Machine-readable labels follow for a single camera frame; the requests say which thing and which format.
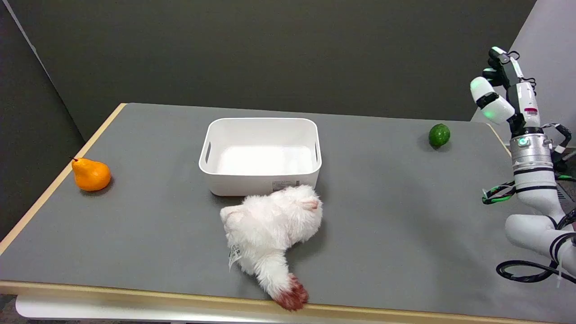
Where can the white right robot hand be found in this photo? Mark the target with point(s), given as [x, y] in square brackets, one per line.
[524, 101]

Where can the white fluffy plush eraser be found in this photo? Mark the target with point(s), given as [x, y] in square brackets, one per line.
[270, 229]

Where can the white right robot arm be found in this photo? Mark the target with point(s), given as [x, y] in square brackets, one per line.
[535, 180]

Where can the green toy avocado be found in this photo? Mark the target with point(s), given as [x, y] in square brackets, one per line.
[439, 135]

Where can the floor vent grille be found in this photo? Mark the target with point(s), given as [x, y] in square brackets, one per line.
[563, 194]

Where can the white plastic storage bin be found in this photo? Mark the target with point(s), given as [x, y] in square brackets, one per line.
[260, 155]

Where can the orange toy pear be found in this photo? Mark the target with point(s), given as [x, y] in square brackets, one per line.
[91, 174]

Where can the white table frame bar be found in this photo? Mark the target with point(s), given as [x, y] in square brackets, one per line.
[90, 310]

